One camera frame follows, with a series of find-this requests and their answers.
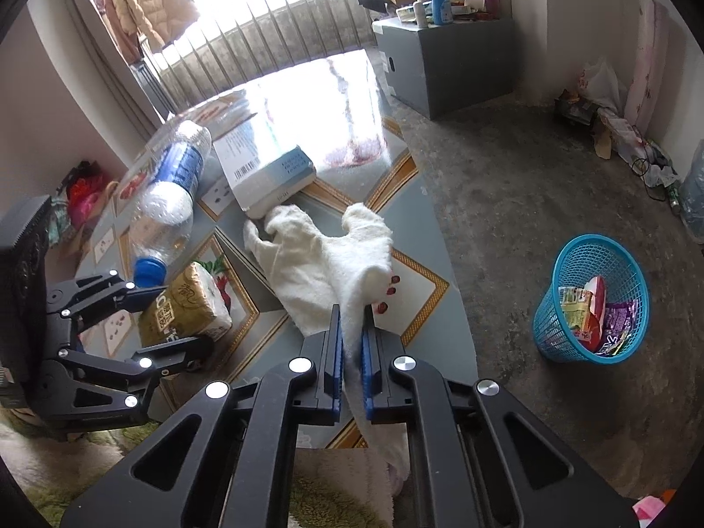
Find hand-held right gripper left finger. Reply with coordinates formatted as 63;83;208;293
59;304;345;528

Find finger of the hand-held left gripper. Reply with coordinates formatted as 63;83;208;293
47;269;167;323
40;335;215;435

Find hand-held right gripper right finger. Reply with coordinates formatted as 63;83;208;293
361;304;640;528

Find yellow tissue packet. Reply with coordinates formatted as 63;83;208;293
137;260;233;349

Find white towel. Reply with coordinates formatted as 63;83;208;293
242;202;411;480

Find blue plastic basket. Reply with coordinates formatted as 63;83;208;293
532;234;649;364

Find large red snack bag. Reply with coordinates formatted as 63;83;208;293
572;276;607;345

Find purple wrapper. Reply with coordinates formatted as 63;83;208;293
597;299;642;356

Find green white shaggy rug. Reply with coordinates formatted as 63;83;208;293
0;411;398;528

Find clear plastic water bottle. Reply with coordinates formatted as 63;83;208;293
128;119;213;288

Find blue white box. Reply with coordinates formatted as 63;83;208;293
211;95;319;220

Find beige padded jacket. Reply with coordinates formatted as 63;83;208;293
101;0;200;62

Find metal window railing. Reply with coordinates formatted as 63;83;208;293
131;0;381;117

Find grey cabinet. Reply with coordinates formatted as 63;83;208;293
372;15;519;121

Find pink cloth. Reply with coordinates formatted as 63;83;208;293
631;494;684;528

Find white plastic bag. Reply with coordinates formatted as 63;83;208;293
576;57;629;117

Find translucent plastic bag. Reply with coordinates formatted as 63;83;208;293
678;139;704;244

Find pale wallpaper rolls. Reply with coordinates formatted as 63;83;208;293
623;0;673;134

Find black cable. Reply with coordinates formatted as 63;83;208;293
631;156;670;202

